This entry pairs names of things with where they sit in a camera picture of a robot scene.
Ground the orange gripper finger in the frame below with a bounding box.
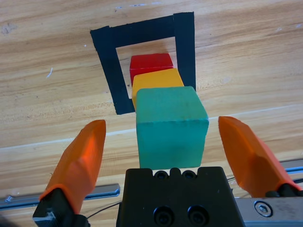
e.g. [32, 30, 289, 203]
[32, 119, 107, 227]
[217, 115, 303, 198]

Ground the yellow wooden cube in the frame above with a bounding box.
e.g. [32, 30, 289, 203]
[131, 68, 185, 112]

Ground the black tape square outline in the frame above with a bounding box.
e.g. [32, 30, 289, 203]
[89, 11, 197, 116]

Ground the red wooden cube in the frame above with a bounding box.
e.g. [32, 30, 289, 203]
[129, 53, 174, 85]

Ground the green wooden cube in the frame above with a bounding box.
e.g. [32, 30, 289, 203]
[135, 86, 210, 170]

